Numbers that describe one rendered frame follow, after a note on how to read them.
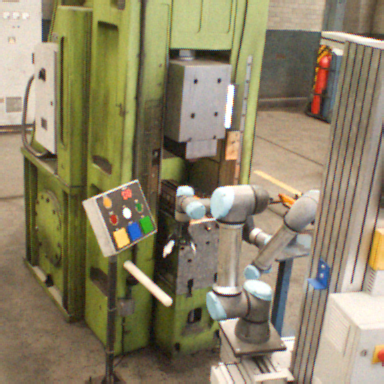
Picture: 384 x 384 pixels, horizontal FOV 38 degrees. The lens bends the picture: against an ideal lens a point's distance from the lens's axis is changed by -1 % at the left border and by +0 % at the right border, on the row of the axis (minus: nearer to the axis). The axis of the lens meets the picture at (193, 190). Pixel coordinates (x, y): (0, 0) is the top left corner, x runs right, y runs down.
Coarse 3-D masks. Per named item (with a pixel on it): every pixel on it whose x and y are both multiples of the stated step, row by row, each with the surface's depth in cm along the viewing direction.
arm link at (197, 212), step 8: (184, 200) 249; (192, 200) 246; (200, 200) 247; (208, 200) 248; (184, 208) 247; (192, 208) 242; (200, 208) 243; (208, 208) 247; (192, 216) 243; (200, 216) 244
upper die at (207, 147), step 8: (168, 144) 314; (176, 144) 307; (184, 144) 301; (192, 144) 301; (200, 144) 304; (208, 144) 307; (216, 144) 310; (176, 152) 308; (184, 152) 302; (192, 152) 303; (200, 152) 306; (208, 152) 309
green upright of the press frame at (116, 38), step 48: (96, 0) 299; (96, 48) 308; (96, 96) 317; (144, 96) 291; (96, 144) 327; (96, 192) 338; (144, 192) 311; (96, 240) 349; (144, 240) 322; (96, 288) 348; (144, 288) 334; (144, 336) 348
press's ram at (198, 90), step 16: (176, 64) 288; (192, 64) 289; (208, 64) 294; (224, 64) 298; (176, 80) 290; (192, 80) 287; (208, 80) 293; (224, 80) 298; (176, 96) 292; (192, 96) 290; (208, 96) 296; (224, 96) 302; (176, 112) 294; (192, 112) 294; (208, 112) 300; (224, 112) 306; (176, 128) 296; (192, 128) 297; (208, 128) 303; (224, 128) 309
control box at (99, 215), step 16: (112, 192) 269; (128, 192) 277; (96, 208) 259; (112, 208) 266; (128, 208) 274; (144, 208) 284; (96, 224) 261; (112, 224) 263; (128, 224) 272; (112, 240) 260
